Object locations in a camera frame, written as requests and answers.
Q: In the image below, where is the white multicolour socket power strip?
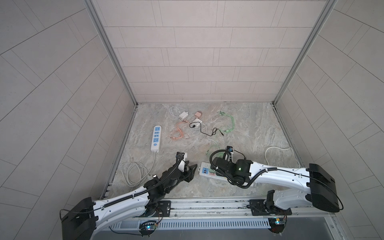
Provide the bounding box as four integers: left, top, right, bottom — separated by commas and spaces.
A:
199, 162, 227, 181

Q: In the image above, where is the white charger with black cable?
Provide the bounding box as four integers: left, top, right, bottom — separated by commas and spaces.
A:
189, 118, 223, 137

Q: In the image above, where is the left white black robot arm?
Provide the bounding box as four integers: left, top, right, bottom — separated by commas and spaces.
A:
60, 152, 198, 240

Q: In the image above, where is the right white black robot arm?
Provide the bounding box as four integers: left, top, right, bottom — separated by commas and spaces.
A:
209, 147, 344, 213

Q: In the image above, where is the left green circuit board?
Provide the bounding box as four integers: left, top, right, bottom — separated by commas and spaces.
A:
139, 221, 158, 237

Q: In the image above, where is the green circuit board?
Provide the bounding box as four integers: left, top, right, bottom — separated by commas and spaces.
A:
139, 221, 158, 237
268, 218, 286, 234

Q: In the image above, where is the white blue socket power strip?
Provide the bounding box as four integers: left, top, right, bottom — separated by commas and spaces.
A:
151, 125, 162, 153

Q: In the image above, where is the right green circuit board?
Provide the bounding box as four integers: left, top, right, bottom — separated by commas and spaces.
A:
268, 218, 286, 234

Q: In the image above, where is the pink charger adapter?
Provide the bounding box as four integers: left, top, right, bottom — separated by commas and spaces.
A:
195, 111, 203, 119

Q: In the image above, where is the white charger adapter far left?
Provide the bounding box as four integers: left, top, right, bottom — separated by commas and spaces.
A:
179, 111, 189, 121

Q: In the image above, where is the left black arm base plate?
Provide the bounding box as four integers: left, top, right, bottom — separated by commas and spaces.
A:
143, 201, 171, 217

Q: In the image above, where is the green charging cable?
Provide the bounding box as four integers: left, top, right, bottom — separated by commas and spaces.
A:
205, 111, 235, 160

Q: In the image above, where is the white power strip cord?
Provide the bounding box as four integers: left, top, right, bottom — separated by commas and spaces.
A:
264, 145, 301, 169

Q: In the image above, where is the aluminium mounting rail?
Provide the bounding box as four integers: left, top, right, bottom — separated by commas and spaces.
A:
83, 196, 335, 223

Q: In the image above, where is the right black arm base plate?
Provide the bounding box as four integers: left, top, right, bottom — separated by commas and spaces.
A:
247, 200, 292, 216

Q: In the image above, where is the pink charging cable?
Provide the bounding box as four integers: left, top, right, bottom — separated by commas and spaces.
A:
169, 120, 191, 141

